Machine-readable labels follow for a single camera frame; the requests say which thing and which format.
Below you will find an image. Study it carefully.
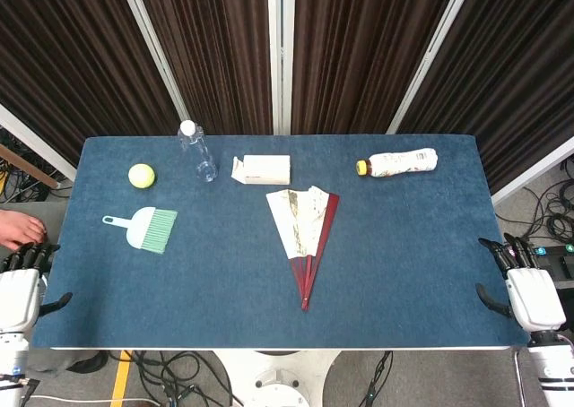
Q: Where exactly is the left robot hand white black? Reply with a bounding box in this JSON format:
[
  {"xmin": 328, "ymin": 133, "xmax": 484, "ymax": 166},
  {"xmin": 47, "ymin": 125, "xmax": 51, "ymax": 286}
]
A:
[{"xmin": 0, "ymin": 242, "xmax": 74, "ymax": 334}]

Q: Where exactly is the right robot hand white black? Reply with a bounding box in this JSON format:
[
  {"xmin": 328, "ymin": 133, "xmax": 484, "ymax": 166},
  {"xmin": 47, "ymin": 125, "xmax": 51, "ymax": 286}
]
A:
[{"xmin": 474, "ymin": 232, "xmax": 568, "ymax": 334}]

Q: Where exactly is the person bare hand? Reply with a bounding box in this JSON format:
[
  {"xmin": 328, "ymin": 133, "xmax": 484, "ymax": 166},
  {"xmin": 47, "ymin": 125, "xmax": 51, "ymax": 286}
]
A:
[{"xmin": 0, "ymin": 208, "xmax": 49, "ymax": 252}]

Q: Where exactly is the red hardcover book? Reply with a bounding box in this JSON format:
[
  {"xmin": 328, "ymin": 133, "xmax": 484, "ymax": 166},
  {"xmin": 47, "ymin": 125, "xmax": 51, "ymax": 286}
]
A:
[{"xmin": 265, "ymin": 184, "xmax": 341, "ymax": 313}]

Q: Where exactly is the brown wooden table leg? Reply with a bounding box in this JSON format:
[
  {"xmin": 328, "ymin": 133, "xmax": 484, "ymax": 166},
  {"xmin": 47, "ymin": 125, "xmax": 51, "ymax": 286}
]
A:
[{"xmin": 0, "ymin": 144, "xmax": 62, "ymax": 189}]

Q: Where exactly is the green bristle hand brush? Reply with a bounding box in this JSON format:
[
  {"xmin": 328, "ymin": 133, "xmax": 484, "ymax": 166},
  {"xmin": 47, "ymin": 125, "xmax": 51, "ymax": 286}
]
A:
[{"xmin": 101, "ymin": 206, "xmax": 178, "ymax": 255}]

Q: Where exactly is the black device with numbered tags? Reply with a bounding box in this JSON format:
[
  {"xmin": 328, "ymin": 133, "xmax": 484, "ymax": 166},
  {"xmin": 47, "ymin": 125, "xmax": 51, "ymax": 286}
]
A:
[{"xmin": 532, "ymin": 242, "xmax": 574, "ymax": 291}]

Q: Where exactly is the yellow tennis ball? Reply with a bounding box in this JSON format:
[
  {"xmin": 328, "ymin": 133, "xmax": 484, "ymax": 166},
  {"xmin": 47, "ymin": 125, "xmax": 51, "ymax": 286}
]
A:
[{"xmin": 127, "ymin": 163, "xmax": 157, "ymax": 188}]

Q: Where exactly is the yellow floor tape strip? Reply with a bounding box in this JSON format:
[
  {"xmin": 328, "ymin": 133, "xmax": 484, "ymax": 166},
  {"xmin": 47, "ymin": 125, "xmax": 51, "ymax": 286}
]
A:
[{"xmin": 109, "ymin": 349, "xmax": 135, "ymax": 407}]

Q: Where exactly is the blue fabric table mat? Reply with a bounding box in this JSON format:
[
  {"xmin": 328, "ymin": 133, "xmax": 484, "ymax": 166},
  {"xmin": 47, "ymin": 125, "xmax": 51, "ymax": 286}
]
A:
[{"xmin": 30, "ymin": 134, "xmax": 530, "ymax": 350}]

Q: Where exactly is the dark brown pleated curtain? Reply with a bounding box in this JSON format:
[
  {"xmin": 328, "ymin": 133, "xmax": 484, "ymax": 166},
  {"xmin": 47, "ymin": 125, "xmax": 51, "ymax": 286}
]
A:
[
  {"xmin": 0, "ymin": 0, "xmax": 180, "ymax": 169},
  {"xmin": 398, "ymin": 0, "xmax": 574, "ymax": 194},
  {"xmin": 291, "ymin": 0, "xmax": 455, "ymax": 135},
  {"xmin": 134, "ymin": 0, "xmax": 274, "ymax": 135}
]

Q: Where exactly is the white drink bottle yellow cap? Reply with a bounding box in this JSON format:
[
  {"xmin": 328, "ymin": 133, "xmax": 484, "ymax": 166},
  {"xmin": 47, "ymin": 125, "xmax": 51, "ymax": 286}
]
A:
[{"xmin": 355, "ymin": 147, "xmax": 439, "ymax": 179}]

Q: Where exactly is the clear drinking glass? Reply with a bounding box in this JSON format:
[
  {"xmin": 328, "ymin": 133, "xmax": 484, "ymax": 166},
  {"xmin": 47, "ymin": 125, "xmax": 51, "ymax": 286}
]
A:
[{"xmin": 177, "ymin": 119, "xmax": 219, "ymax": 183}]

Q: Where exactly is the white cardboard box open flap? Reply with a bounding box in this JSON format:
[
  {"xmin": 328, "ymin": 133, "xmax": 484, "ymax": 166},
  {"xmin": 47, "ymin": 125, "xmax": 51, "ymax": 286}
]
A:
[{"xmin": 230, "ymin": 154, "xmax": 291, "ymax": 186}]

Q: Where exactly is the black floor cable bundle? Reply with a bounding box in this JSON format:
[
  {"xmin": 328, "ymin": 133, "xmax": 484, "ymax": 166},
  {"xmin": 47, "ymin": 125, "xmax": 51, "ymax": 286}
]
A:
[
  {"xmin": 107, "ymin": 349, "xmax": 239, "ymax": 407},
  {"xmin": 495, "ymin": 155, "xmax": 574, "ymax": 249},
  {"xmin": 0, "ymin": 126, "xmax": 73, "ymax": 203}
]

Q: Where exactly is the white metal frame post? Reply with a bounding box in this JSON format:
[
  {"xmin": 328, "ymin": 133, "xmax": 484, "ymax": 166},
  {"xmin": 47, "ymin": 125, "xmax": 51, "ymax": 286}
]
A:
[
  {"xmin": 117, "ymin": 0, "xmax": 190, "ymax": 124},
  {"xmin": 266, "ymin": 0, "xmax": 298, "ymax": 135},
  {"xmin": 490, "ymin": 133, "xmax": 574, "ymax": 205},
  {"xmin": 387, "ymin": 0, "xmax": 477, "ymax": 135},
  {"xmin": 0, "ymin": 104, "xmax": 78, "ymax": 183}
]

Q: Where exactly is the black cable with plug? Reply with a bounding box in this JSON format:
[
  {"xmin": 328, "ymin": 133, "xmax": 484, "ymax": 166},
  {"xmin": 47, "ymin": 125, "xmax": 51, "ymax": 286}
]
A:
[{"xmin": 357, "ymin": 351, "xmax": 394, "ymax": 407}]

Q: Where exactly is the white table pedestal base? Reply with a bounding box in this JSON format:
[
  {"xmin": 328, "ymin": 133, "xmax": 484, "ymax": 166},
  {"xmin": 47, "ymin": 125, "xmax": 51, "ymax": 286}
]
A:
[{"xmin": 214, "ymin": 348, "xmax": 343, "ymax": 407}]

